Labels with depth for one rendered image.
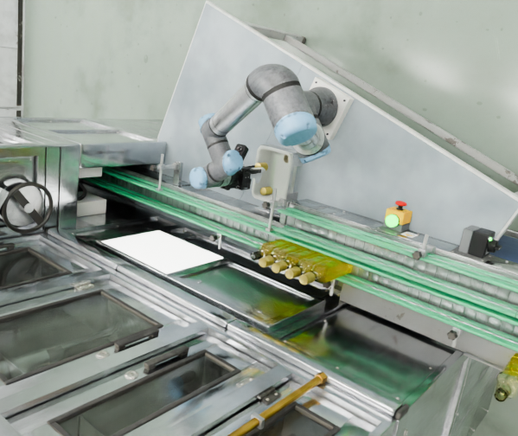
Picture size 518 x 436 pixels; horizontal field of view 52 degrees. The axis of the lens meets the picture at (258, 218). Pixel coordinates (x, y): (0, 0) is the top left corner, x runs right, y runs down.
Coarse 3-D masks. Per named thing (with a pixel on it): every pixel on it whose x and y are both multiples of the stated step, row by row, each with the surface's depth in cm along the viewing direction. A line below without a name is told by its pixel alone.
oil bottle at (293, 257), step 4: (304, 248) 195; (308, 248) 196; (292, 252) 190; (296, 252) 190; (300, 252) 191; (304, 252) 191; (308, 252) 192; (312, 252) 193; (316, 252) 194; (288, 256) 186; (292, 256) 185; (296, 256) 186; (300, 256) 186; (304, 256) 188; (284, 260) 186; (292, 260) 184; (296, 260) 184; (292, 264) 184; (296, 264) 184; (288, 268) 185
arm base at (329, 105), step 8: (312, 88) 202; (320, 88) 199; (328, 88) 201; (320, 96) 195; (328, 96) 197; (320, 104) 193; (328, 104) 197; (336, 104) 199; (320, 112) 195; (328, 112) 197; (336, 112) 200; (320, 120) 198; (328, 120) 200
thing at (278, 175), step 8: (264, 152) 221; (272, 152) 223; (280, 152) 212; (288, 152) 210; (256, 160) 220; (264, 160) 222; (272, 160) 223; (280, 160) 221; (272, 168) 224; (280, 168) 221; (288, 168) 210; (264, 176) 225; (272, 176) 225; (280, 176) 222; (288, 176) 211; (256, 184) 223; (264, 184) 226; (272, 184) 225; (280, 184) 222; (256, 192) 224; (272, 192) 226; (280, 192) 223; (264, 200) 220
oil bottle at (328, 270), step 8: (320, 264) 182; (328, 264) 183; (336, 264) 184; (344, 264) 187; (320, 272) 177; (328, 272) 179; (336, 272) 184; (344, 272) 189; (320, 280) 178; (328, 280) 181
